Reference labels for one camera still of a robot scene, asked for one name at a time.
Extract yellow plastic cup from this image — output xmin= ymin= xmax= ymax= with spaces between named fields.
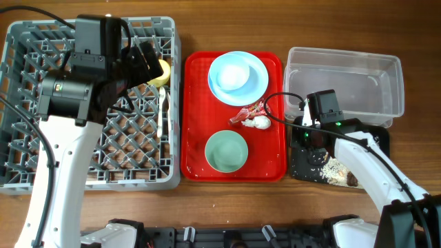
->
xmin=147 ymin=59 xmax=172 ymax=88

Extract white plastic spoon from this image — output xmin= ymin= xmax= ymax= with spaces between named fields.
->
xmin=157 ymin=86 xmax=166 ymax=138

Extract white plastic fork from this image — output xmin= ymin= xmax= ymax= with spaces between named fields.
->
xmin=166 ymin=92 xmax=173 ymax=156

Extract red snack wrapper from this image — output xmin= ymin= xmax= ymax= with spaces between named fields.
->
xmin=228 ymin=99 xmax=267 ymax=125

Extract white tissue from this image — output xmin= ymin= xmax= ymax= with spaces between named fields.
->
xmin=241 ymin=115 xmax=271 ymax=130

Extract light blue plate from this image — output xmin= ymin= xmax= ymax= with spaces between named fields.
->
xmin=208 ymin=51 xmax=269 ymax=106

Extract light blue bowl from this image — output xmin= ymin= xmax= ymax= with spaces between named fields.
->
xmin=209 ymin=53 xmax=250 ymax=92

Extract green bowl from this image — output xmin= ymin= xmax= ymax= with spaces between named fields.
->
xmin=205 ymin=130 xmax=249 ymax=174

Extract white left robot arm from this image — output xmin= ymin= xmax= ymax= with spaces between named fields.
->
xmin=16 ymin=14 xmax=163 ymax=247

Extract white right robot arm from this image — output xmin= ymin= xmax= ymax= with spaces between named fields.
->
xmin=291 ymin=90 xmax=440 ymax=247

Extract black waste tray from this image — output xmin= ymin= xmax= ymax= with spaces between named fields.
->
xmin=290 ymin=124 xmax=390 ymax=182

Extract grey dishwasher rack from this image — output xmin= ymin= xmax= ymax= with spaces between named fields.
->
xmin=1 ymin=17 xmax=181 ymax=195

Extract clear plastic bin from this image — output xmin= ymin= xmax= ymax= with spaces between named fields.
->
xmin=283 ymin=47 xmax=404 ymax=127

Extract rice and food scraps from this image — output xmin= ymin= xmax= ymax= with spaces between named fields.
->
xmin=306 ymin=148 xmax=363 ymax=189

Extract red serving tray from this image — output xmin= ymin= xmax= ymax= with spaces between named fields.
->
xmin=181 ymin=51 xmax=287 ymax=183

